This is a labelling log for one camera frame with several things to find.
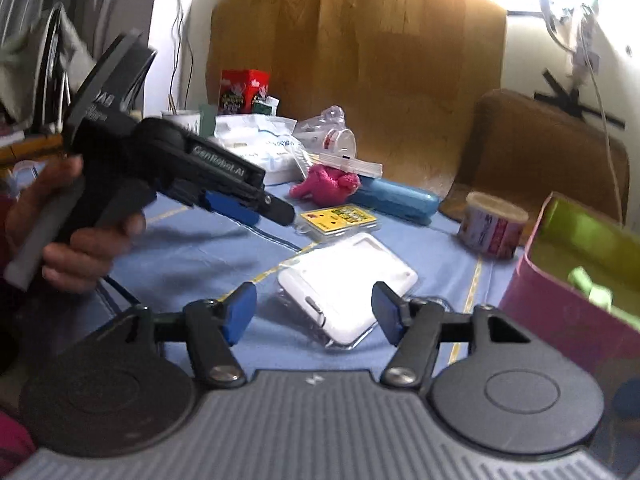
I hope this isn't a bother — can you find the white card holder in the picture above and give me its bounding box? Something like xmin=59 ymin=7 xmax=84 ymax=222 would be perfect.
xmin=276 ymin=232 xmax=419 ymax=349

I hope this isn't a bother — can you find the white power strip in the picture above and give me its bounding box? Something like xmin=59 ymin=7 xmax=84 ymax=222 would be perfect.
xmin=570 ymin=5 xmax=601 ymax=81

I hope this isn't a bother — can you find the wooden board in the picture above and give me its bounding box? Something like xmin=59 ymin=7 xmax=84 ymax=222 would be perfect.
xmin=207 ymin=0 xmax=508 ymax=196

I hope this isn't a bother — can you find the green small box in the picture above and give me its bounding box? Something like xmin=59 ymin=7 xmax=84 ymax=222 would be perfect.
xmin=250 ymin=95 xmax=279 ymax=117

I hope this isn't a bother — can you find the white cup with sticks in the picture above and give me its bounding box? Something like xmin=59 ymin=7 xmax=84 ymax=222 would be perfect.
xmin=161 ymin=107 xmax=203 ymax=133

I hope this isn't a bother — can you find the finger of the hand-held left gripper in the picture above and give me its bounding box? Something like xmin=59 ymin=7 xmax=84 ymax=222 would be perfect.
xmin=202 ymin=187 xmax=297 ymax=227

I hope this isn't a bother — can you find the thin black wall cable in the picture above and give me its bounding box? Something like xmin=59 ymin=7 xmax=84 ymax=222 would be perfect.
xmin=169 ymin=0 xmax=185 ymax=107

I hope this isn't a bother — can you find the pink tin box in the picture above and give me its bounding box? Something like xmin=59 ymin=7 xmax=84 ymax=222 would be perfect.
xmin=497 ymin=191 xmax=640 ymax=386

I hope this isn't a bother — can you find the person's left hand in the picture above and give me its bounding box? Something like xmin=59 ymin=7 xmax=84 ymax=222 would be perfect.
xmin=5 ymin=155 xmax=147 ymax=294

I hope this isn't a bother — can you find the white power cable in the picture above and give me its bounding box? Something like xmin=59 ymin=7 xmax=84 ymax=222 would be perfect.
xmin=587 ymin=60 xmax=627 ymax=222

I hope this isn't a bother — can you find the cotton swab pack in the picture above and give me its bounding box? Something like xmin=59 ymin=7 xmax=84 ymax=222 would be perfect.
xmin=312 ymin=152 xmax=385 ymax=178

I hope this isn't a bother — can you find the red printed box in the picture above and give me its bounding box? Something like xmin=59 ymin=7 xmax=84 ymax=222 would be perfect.
xmin=218 ymin=69 xmax=271 ymax=115

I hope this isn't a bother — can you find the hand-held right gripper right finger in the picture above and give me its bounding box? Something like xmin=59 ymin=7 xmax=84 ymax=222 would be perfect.
xmin=371 ymin=282 xmax=534 ymax=389

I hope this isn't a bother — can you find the green paper piece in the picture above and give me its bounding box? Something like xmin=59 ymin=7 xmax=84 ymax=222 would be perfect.
xmin=567 ymin=265 xmax=616 ymax=311

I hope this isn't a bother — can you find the blue plastic case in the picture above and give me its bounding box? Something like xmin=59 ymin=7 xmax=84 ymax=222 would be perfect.
xmin=352 ymin=177 xmax=441 ymax=225

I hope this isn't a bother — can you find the pink knitted toy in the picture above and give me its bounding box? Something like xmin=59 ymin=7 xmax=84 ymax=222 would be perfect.
xmin=290 ymin=164 xmax=362 ymax=202

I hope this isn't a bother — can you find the white tissue pack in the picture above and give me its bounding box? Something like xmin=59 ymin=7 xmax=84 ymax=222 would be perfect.
xmin=215 ymin=114 xmax=306 ymax=186

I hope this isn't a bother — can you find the grey hanging cloth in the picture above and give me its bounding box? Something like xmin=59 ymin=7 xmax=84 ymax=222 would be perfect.
xmin=0 ymin=5 xmax=96 ymax=126

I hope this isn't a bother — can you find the clear plastic cup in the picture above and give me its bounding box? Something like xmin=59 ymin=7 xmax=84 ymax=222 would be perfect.
xmin=295 ymin=105 xmax=358 ymax=158

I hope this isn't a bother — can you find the white round tub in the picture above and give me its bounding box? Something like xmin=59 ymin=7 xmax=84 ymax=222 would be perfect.
xmin=456 ymin=191 xmax=530 ymax=260

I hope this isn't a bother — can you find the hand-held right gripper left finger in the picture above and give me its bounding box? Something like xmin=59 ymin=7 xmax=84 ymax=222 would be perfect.
xmin=95 ymin=282 xmax=257 ymax=389

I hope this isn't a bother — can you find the yellow card pack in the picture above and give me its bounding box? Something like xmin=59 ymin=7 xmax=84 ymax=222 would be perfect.
xmin=299 ymin=204 xmax=383 ymax=242

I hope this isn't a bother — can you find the black tape cross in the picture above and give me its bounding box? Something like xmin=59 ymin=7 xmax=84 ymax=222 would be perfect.
xmin=534 ymin=71 xmax=626 ymax=129

